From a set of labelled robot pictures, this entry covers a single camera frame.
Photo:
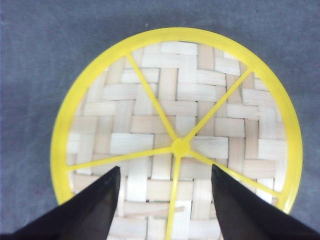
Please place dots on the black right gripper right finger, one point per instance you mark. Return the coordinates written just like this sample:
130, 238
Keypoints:
242, 215

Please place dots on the woven bamboo steamer lid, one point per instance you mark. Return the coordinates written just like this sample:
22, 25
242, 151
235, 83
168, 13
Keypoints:
164, 106

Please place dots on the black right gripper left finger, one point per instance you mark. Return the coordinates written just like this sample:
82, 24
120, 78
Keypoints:
86, 216

